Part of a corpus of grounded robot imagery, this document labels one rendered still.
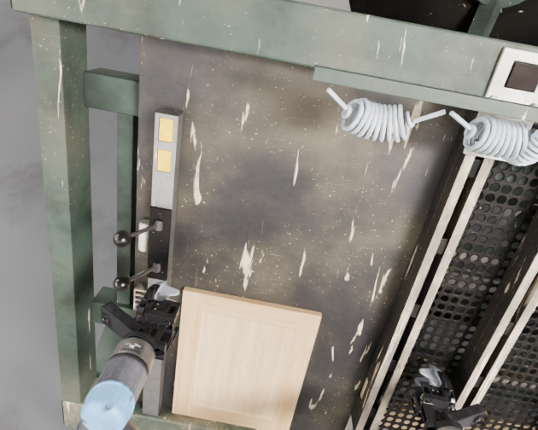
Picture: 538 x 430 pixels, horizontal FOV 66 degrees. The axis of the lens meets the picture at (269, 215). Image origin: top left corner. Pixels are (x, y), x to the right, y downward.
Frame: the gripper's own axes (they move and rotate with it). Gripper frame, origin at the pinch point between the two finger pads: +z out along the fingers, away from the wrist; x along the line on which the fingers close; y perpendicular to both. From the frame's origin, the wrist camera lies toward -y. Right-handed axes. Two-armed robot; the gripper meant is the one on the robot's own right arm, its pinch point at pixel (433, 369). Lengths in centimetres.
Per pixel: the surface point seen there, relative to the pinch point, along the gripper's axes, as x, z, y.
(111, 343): 39, 22, 98
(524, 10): -91, 43, -4
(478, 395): 1.3, -4.7, -11.5
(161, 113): -55, -1, 79
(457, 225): -45.0, -4.8, 12.8
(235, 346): 7, 1, 54
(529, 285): -33.0, -2.4, -10.1
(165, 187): -38, -1, 77
